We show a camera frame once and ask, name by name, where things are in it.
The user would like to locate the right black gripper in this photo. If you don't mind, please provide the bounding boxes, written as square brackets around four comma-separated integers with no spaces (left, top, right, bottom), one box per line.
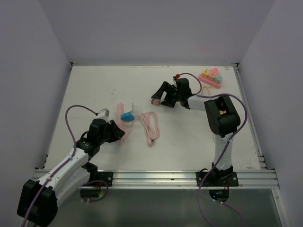
[152,81,182,108]

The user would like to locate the brown USB charger plug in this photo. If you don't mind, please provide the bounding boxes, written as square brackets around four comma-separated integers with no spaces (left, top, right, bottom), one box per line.
[151,99,161,106]

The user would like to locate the pink power strip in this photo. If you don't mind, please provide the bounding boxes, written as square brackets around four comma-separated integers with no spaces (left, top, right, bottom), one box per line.
[116,103,132,146]
[198,74,222,89]

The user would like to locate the blue plug adapter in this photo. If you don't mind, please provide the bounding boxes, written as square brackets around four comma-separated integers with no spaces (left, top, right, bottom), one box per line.
[120,112,135,122]

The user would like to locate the white plug adapter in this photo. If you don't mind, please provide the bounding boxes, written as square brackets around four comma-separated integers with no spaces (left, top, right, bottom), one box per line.
[124,102,134,114]

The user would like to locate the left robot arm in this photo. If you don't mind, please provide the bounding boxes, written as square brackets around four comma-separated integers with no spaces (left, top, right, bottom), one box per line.
[17,118,125,227]

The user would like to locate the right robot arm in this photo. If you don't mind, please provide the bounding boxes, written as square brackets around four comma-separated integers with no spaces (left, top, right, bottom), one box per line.
[151,78,241,186]

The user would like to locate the yellow cube plug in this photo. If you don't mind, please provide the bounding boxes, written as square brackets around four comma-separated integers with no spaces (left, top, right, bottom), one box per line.
[201,69,209,78]

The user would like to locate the teal round plug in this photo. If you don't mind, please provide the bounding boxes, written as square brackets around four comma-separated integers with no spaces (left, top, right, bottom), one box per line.
[214,75,222,84]

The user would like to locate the pink triangular plug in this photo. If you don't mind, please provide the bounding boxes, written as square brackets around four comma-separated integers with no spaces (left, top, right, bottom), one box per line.
[209,68,220,76]

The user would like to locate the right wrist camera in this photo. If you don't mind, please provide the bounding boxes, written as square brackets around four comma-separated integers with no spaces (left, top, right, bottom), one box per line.
[173,74,180,84]

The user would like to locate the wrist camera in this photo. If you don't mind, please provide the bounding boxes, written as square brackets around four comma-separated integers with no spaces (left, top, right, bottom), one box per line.
[173,74,180,84]
[97,108,109,122]

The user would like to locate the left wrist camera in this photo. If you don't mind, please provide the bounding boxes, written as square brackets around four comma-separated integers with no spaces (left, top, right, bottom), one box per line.
[97,108,109,122]

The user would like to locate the pink power strip cord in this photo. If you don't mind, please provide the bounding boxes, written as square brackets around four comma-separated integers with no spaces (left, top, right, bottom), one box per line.
[129,112,161,147]

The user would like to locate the yellow thin cable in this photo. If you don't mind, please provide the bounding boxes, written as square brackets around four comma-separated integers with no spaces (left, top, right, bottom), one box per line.
[200,84,214,97]

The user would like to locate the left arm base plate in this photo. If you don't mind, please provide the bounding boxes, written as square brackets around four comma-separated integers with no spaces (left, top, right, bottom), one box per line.
[89,171,114,187]

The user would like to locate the aluminium front rail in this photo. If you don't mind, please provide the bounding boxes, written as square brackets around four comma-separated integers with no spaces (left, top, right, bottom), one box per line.
[30,169,281,190]

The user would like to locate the small metal bracket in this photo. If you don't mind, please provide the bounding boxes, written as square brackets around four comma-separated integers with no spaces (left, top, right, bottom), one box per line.
[224,95,231,102]

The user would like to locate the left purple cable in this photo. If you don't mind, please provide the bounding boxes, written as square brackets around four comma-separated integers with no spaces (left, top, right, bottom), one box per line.
[21,105,98,227]

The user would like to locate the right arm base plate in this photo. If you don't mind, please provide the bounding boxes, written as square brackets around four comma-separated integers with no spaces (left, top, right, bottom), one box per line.
[196,166,239,187]

